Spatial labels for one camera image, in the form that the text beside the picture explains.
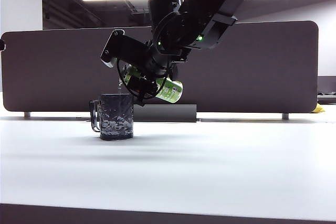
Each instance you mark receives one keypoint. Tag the background desk with keyboard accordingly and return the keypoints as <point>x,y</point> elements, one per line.
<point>326,98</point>

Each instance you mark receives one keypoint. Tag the dark background partition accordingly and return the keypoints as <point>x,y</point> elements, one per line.
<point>326,85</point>

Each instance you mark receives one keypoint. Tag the dark grey desk divider panel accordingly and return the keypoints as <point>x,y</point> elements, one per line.
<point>52,64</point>

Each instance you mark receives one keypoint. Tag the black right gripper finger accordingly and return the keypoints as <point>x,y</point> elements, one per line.
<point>141,89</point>

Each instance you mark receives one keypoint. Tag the yellow object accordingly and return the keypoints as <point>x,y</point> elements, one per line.
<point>319,109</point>

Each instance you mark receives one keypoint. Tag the green energy drink can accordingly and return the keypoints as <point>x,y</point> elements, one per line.
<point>170,91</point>

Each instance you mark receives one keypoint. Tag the silver wrist camera black mount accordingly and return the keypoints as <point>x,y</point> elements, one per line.
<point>123,48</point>

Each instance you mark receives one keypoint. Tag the grey metal divider foot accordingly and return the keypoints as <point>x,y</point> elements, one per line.
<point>284,116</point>
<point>27,115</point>

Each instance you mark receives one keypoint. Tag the dark textured glass mug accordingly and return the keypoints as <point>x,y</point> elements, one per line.
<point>115,116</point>

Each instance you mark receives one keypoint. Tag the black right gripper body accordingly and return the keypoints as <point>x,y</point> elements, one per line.
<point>157,61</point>

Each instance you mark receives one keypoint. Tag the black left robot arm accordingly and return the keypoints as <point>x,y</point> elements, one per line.
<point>2,45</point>

